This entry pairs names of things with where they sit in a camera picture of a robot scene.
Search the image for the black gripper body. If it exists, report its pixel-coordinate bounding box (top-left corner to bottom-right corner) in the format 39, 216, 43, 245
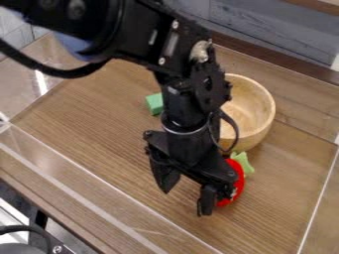
143, 127, 238, 198

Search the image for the black cable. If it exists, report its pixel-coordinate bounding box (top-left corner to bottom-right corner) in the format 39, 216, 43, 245
0, 38, 111, 79

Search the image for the wooden bowl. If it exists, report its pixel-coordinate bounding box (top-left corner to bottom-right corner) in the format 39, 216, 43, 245
223, 73, 276, 152

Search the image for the green foam block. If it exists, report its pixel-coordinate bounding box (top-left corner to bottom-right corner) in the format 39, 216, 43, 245
146, 93, 163, 116

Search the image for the red felt strawberry toy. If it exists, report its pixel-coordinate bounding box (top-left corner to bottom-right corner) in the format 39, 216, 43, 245
216, 151, 255, 207

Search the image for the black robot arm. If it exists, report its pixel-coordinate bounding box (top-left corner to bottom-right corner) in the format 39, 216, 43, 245
0, 0, 240, 215

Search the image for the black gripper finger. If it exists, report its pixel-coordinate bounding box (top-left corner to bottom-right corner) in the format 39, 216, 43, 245
150, 153, 180, 193
198, 185, 218, 216

